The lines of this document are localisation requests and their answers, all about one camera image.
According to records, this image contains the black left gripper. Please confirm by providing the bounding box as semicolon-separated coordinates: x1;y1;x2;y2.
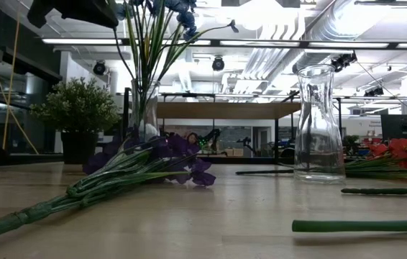
27;0;120;29

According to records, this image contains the large red flower bunch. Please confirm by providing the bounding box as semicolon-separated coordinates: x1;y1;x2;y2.
235;138;407;183

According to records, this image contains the purple artificial flower bunch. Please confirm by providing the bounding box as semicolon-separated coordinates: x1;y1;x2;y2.
0;131;217;245

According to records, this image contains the long ceiling light strip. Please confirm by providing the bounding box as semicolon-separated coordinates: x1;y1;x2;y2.
41;37;407;50

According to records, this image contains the silver ventilation duct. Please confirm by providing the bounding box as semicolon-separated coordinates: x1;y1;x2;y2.
291;0;366;75

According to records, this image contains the green potted plant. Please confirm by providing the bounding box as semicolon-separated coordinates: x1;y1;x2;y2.
29;76;122;165

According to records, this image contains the blue artificial flower bunch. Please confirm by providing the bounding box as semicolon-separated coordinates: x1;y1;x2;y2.
112;0;239;141

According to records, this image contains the brown cardboard box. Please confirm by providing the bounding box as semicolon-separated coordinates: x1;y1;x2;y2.
224;147;244;158

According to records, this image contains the wooden shelf with black frame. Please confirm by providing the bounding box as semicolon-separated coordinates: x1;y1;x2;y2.
122;87;343;171

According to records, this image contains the clear glass vase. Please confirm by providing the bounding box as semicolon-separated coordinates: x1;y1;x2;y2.
293;64;347;184
126;78;161;145

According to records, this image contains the round black ceiling fixture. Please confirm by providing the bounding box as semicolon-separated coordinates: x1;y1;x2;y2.
92;60;106;76
211;56;225;72

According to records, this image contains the black computer monitor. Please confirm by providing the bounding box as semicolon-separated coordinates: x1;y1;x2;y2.
380;114;407;142

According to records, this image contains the black ceiling camera cluster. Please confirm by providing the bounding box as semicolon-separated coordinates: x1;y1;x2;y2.
331;52;358;73

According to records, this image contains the yellow hanging cable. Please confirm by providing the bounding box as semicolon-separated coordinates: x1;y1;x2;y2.
1;14;22;150
0;0;40;155

